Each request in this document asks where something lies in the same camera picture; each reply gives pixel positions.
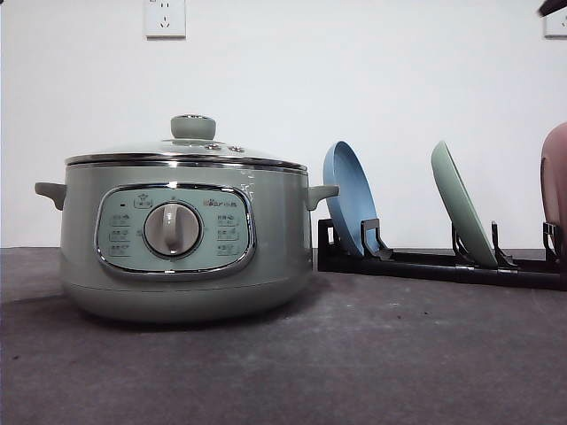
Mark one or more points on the green electric steamer pot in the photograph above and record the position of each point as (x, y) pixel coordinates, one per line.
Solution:
(184, 241)

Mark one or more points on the white wall socket left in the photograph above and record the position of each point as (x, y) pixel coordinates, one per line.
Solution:
(165, 20)

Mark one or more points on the grey table cloth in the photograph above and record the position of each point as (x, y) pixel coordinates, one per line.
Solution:
(362, 348)

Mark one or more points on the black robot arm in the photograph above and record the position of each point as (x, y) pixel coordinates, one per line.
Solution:
(549, 6)

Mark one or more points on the glass steamer lid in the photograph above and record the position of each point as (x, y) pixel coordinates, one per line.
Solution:
(192, 144)

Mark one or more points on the white wall socket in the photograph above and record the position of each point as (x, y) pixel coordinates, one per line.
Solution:
(165, 20)
(553, 27)

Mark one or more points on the green plate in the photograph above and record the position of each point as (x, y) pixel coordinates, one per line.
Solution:
(469, 226)

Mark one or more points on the pink bowl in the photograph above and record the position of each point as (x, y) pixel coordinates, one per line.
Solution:
(553, 182)

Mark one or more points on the blue plate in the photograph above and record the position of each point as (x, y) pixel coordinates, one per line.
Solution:
(356, 201)

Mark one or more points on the white wall socket right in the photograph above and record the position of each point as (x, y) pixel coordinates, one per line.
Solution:
(553, 27)

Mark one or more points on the black dish rack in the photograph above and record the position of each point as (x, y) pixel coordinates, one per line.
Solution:
(377, 257)

